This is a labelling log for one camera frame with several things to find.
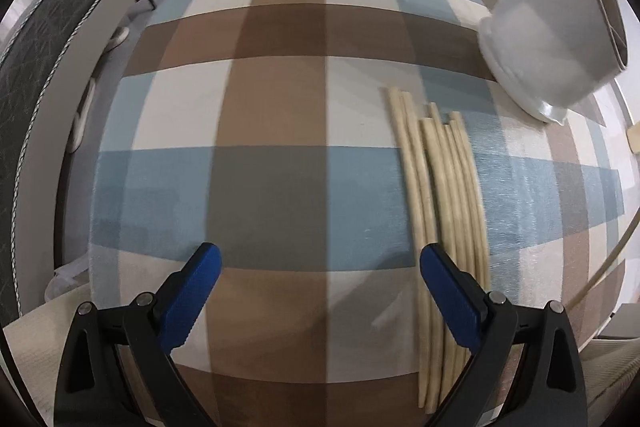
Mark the checkered blue brown rug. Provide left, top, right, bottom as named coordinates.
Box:
left=87, top=0, right=628, bottom=427

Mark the beige ribbed cloth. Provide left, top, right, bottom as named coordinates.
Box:
left=582, top=337, right=638, bottom=413

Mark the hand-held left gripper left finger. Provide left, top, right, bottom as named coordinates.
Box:
left=54, top=242, right=223, bottom=427

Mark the white slipper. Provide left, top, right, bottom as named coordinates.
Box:
left=69, top=77, right=99, bottom=152
left=106, top=26, right=132, bottom=54

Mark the bundle of wooden chopsticks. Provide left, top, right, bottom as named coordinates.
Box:
left=386, top=86, right=493, bottom=415

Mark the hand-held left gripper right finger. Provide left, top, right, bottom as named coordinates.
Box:
left=419, top=243, right=588, bottom=427

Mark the grey quilted bed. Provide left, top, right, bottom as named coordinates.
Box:
left=0, top=0, right=151, bottom=323

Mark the beige textured cloth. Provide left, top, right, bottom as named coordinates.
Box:
left=2, top=287, right=97, bottom=427

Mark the white plastic bag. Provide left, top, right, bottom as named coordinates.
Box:
left=44, top=257, right=93, bottom=305

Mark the grey white utensil holder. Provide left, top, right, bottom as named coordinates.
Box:
left=477, top=0, right=628, bottom=124

